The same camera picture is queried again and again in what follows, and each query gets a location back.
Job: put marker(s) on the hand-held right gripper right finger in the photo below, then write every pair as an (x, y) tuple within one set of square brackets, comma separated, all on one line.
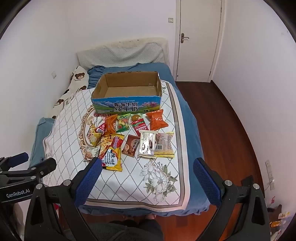
[(207, 183)]

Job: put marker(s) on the orange stick snack packet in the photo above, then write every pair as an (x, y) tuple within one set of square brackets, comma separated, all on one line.
[(110, 125)]

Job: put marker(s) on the grey quilted pillow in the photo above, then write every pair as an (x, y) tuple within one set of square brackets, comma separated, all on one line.
[(127, 53)]

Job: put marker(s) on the pile of floor clutter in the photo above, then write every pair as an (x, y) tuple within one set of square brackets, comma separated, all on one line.
[(278, 215)]

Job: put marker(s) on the silver white wafer packet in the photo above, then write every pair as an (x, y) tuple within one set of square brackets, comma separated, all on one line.
[(146, 144)]

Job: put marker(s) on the clear bread packet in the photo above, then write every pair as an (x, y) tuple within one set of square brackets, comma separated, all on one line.
[(165, 143)]

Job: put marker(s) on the white power strip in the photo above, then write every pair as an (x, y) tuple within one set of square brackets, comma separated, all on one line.
[(269, 173)]

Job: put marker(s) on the bear print pillow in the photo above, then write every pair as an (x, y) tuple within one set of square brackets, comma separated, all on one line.
[(77, 76)]

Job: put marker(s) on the red braised egg packet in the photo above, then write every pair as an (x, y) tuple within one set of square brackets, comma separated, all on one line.
[(140, 125)]

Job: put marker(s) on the green candy packet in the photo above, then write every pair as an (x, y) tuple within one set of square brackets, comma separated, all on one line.
[(122, 124)]

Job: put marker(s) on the small yellow snack packet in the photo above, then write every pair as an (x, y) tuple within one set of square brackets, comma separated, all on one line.
[(93, 138)]

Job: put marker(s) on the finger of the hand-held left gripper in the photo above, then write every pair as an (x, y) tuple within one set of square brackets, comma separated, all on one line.
[(19, 158), (46, 165)]

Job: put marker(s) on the white cookie packet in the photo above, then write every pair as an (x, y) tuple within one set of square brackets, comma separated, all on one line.
[(91, 153)]

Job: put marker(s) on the yellow instant noodle packet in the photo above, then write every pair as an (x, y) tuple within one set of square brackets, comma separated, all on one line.
[(113, 157)]

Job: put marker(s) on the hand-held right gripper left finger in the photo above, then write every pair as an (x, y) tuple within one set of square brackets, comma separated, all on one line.
[(89, 183)]

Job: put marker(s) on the white door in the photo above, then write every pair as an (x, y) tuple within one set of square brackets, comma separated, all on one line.
[(198, 34)]

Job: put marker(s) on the white light switch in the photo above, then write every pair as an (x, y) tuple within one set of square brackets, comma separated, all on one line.
[(171, 20)]

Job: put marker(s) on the blue printed cardboard box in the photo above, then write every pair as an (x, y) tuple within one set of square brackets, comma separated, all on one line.
[(127, 106)]

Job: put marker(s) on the brown biscuit packet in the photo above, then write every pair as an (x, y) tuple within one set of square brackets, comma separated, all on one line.
[(130, 146)]

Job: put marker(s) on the dark square object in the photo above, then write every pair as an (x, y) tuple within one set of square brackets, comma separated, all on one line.
[(247, 180)]

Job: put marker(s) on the orange crinkled snack packet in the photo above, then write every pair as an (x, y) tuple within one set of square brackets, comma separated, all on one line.
[(157, 120)]

